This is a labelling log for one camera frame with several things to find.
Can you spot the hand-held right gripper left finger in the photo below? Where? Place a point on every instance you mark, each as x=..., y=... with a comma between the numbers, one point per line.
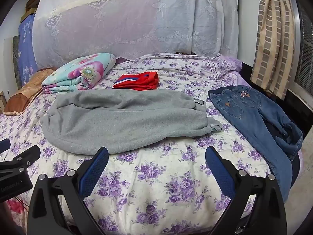
x=94, y=171

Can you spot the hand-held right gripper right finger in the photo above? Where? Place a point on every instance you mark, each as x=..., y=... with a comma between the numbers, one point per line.
x=220, y=171

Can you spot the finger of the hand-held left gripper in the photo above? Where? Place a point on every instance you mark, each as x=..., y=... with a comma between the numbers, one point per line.
x=27, y=156
x=4, y=145

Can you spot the grey fleece pants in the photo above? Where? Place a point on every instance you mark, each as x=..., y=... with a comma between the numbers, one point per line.
x=122, y=120

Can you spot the red floral cloth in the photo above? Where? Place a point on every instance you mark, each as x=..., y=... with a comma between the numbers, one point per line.
x=16, y=206

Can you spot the brown pillow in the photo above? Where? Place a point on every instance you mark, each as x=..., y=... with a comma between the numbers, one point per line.
x=27, y=90

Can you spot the purple floral bed sheet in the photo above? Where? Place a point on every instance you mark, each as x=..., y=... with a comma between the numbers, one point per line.
x=159, y=176

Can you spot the blue denim jeans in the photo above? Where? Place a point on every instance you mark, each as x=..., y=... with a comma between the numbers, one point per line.
x=247, y=112

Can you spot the dark patterned panel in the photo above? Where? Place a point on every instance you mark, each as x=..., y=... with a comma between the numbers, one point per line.
x=16, y=61

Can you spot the colourful floral pillow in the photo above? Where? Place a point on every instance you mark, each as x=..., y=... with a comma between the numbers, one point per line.
x=80, y=73

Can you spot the blue printed quilt bag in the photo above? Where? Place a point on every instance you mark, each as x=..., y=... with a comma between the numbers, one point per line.
x=25, y=49

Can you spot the red striped shorts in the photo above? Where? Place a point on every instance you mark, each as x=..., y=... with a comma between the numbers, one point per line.
x=139, y=83

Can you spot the dark wooden headboard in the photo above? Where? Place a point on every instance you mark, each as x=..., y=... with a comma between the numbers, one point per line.
x=183, y=53

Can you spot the cardboard box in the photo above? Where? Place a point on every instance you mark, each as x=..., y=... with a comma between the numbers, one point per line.
x=29, y=12

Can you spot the beige brick-pattern curtain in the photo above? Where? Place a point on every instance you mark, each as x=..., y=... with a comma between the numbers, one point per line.
x=269, y=41

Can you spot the metal mesh window grille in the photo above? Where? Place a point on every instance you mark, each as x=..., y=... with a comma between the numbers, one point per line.
x=305, y=53

